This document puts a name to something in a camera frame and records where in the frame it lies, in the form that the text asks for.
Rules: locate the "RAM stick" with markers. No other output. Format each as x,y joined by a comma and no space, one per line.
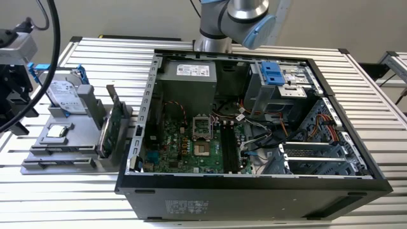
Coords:
60,163
63,149

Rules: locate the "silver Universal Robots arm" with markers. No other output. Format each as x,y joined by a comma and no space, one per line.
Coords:
222,19

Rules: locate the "hard disk in blue carrier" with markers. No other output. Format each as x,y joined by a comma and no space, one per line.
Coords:
63,93

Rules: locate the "silver CPU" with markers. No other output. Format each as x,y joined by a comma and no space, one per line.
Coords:
56,131

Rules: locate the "grey parts rack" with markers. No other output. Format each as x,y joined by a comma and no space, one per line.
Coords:
83,133

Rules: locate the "green graphics card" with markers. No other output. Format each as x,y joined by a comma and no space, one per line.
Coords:
111,133

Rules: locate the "black case fan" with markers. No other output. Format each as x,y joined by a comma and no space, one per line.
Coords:
155,124

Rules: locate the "grey power supply unit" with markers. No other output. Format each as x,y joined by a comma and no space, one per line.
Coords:
187,93

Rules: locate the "green motherboard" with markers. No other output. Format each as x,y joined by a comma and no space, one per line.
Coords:
178,152

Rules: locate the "CPU socket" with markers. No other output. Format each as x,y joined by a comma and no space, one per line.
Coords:
203,149

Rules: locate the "black PC case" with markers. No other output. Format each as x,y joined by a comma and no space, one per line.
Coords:
222,202

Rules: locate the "blue plastic bay latch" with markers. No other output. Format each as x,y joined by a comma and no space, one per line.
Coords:
270,71

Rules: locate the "silver drive cage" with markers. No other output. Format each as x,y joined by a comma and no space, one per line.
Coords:
291,91

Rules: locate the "silver disk bay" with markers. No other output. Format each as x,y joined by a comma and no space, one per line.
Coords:
311,158

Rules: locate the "aluminium side table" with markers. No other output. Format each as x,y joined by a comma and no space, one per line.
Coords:
389,58

